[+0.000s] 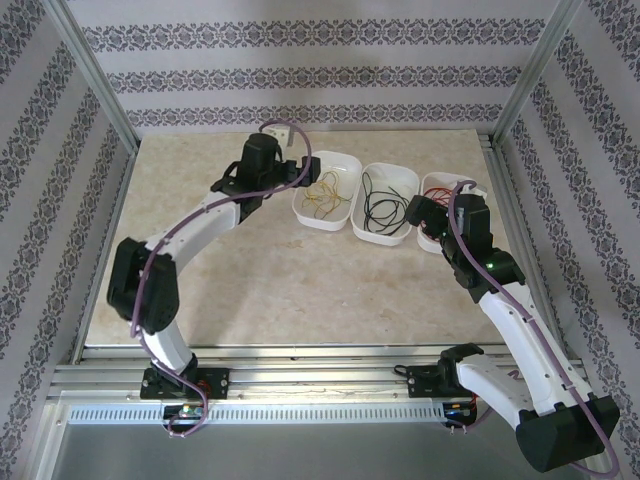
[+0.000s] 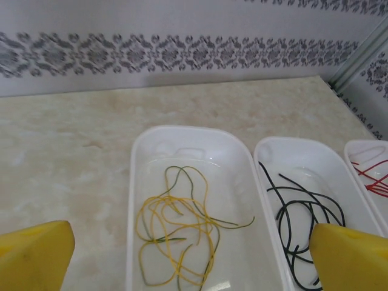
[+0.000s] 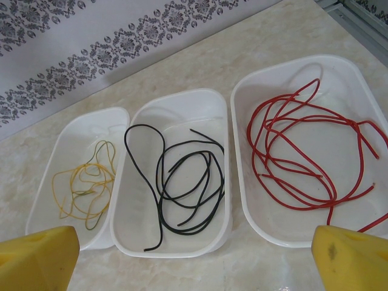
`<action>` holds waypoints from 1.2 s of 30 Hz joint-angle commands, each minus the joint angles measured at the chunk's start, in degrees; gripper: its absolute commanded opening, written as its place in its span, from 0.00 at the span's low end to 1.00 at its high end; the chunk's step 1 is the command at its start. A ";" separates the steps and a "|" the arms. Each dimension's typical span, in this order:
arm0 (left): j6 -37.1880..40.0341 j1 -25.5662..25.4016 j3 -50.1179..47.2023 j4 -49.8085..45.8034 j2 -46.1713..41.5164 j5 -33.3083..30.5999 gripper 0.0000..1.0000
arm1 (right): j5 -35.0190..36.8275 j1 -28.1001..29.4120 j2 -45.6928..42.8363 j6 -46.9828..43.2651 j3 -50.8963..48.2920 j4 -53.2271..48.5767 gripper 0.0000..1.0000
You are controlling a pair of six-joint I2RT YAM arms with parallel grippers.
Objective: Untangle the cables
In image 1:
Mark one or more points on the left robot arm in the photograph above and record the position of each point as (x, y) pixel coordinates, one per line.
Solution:
(200, 235)

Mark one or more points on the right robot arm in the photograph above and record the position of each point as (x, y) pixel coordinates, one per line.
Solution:
(530, 350)

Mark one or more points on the white plastic tray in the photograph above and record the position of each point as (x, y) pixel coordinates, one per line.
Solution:
(345, 162)
(432, 179)
(382, 172)

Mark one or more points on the small circuit board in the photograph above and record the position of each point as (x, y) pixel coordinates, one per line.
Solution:
(189, 411)
(457, 410)

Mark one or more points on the grey metal sheet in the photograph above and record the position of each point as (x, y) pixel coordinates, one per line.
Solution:
(320, 450)

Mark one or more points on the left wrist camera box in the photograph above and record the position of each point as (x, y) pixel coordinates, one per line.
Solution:
(277, 134)

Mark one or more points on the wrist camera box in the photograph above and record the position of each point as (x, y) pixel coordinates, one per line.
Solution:
(277, 134)
(480, 190)

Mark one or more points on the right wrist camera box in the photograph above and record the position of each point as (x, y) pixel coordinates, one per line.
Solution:
(480, 190)

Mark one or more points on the aluminium side rail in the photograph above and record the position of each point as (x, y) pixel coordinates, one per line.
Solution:
(119, 200)
(484, 142)

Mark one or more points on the aluminium frame post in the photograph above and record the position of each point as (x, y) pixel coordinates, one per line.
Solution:
(97, 75)
(530, 75)

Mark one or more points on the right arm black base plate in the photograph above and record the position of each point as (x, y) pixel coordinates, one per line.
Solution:
(422, 382)

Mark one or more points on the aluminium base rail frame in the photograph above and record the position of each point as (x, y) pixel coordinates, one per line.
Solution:
(320, 380)

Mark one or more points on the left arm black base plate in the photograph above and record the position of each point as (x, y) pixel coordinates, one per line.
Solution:
(220, 382)

